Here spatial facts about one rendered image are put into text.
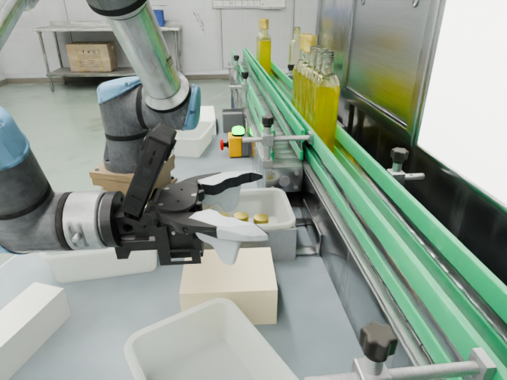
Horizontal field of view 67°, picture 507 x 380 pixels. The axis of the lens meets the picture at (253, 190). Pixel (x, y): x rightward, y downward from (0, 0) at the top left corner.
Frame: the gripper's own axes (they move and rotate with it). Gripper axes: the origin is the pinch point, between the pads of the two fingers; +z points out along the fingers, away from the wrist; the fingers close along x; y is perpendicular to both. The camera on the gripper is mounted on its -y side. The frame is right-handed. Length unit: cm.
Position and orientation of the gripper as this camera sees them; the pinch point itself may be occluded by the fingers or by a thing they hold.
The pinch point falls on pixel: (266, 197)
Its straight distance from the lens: 47.9
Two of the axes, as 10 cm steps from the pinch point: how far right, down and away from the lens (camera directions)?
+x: 0.2, 4.8, -8.8
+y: 0.4, 8.8, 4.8
